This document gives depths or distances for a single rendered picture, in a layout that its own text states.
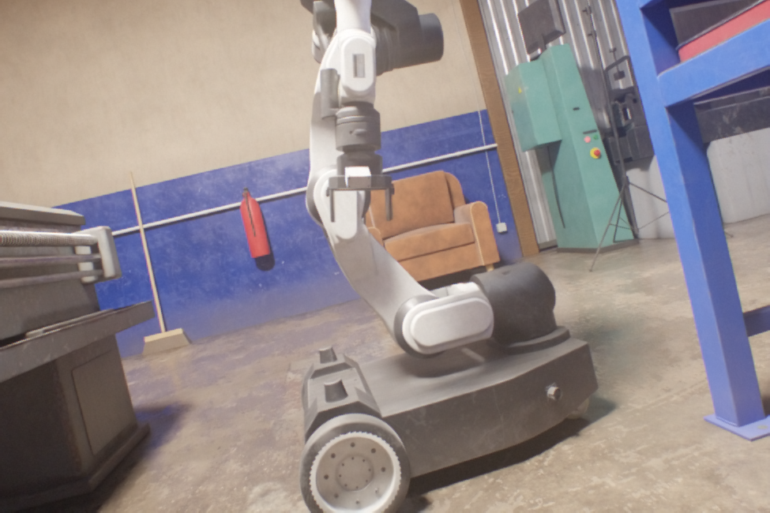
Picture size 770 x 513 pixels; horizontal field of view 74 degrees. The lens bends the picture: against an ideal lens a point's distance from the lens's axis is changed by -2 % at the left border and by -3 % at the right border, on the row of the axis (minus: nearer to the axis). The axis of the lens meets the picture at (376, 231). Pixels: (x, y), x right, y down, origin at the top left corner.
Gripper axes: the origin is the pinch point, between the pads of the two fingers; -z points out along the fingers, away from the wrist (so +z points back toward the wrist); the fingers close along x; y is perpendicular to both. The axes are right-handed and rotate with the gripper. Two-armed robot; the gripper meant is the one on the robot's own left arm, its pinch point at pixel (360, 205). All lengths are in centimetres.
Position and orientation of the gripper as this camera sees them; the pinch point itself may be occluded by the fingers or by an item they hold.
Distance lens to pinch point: 101.1
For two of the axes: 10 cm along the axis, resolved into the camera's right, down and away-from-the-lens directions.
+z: -0.4, -10.0, 0.3
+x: -9.9, 0.3, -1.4
